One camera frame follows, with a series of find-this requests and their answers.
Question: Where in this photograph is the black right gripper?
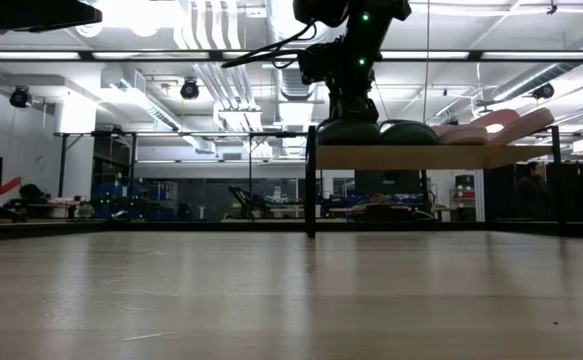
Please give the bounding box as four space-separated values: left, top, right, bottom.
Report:
326 78 381 126

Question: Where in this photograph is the green rubber slide sandal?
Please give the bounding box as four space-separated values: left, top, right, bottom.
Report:
378 119 440 147
316 119 381 147

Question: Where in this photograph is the pink rubber slide sandal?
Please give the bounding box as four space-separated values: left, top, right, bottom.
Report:
470 107 556 148
433 123 490 147

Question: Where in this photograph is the black overhead light bar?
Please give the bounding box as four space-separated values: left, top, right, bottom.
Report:
0 48 583 63

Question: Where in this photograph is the black monitor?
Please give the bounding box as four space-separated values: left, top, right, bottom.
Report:
353 169 423 197

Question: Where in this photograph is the red tape strip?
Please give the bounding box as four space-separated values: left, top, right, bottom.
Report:
0 176 23 204

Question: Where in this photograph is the person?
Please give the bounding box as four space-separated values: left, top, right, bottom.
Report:
514 160 548 222

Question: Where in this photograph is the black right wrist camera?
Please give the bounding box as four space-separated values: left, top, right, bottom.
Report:
298 42 346 85

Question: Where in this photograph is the thin hanging cable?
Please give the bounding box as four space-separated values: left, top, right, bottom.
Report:
422 0 431 124

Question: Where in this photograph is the wooden shelf with black frame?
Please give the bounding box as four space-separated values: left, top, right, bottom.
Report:
304 124 566 239

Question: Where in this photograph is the black ceiling camera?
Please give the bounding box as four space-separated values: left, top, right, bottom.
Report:
179 78 201 101
9 85 34 109
531 81 556 101

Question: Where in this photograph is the black background rig frame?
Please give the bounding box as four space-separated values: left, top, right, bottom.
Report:
53 128 306 224

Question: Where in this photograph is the black metal table frame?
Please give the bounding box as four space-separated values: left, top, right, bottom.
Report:
0 218 583 245

